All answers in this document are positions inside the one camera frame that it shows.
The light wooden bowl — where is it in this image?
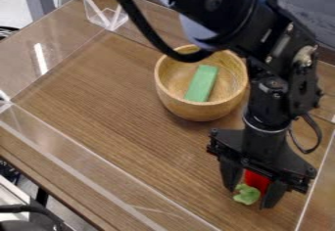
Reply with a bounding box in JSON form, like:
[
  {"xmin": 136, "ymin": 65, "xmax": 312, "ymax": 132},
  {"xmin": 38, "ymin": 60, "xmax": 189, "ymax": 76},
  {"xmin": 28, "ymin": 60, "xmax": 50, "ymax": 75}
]
[{"xmin": 155, "ymin": 50, "xmax": 248, "ymax": 121}]

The green rectangular block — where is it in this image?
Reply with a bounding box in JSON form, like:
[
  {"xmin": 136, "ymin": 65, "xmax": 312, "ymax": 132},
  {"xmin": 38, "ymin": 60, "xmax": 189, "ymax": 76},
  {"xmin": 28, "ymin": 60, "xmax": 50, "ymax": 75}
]
[{"xmin": 184, "ymin": 65, "xmax": 219, "ymax": 102}]

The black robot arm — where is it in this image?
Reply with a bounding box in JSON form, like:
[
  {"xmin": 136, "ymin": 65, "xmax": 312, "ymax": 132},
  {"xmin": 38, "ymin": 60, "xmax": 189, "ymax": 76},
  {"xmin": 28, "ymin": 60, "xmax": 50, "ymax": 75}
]
[{"xmin": 116, "ymin": 0, "xmax": 323, "ymax": 208}]

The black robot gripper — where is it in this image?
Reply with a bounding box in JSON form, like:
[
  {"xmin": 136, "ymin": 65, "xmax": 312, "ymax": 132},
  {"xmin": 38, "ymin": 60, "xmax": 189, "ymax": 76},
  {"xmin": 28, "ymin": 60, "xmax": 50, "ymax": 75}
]
[{"xmin": 207, "ymin": 126, "xmax": 316, "ymax": 208}]

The red felt fruit green stem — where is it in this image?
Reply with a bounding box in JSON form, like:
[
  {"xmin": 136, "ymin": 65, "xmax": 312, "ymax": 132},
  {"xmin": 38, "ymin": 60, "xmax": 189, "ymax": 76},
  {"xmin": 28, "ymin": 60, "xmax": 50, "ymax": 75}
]
[{"xmin": 233, "ymin": 170, "xmax": 271, "ymax": 206}]

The black cable loop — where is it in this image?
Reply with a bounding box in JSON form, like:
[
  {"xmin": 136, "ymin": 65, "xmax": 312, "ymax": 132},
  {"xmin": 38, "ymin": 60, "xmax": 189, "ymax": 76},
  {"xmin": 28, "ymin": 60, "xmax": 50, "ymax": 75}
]
[{"xmin": 0, "ymin": 204, "xmax": 62, "ymax": 231}]

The clear acrylic tray enclosure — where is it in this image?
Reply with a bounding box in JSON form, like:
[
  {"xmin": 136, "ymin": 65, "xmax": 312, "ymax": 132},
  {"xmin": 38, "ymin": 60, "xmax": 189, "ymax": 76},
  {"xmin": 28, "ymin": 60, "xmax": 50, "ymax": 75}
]
[{"xmin": 0, "ymin": 0, "xmax": 335, "ymax": 231}]

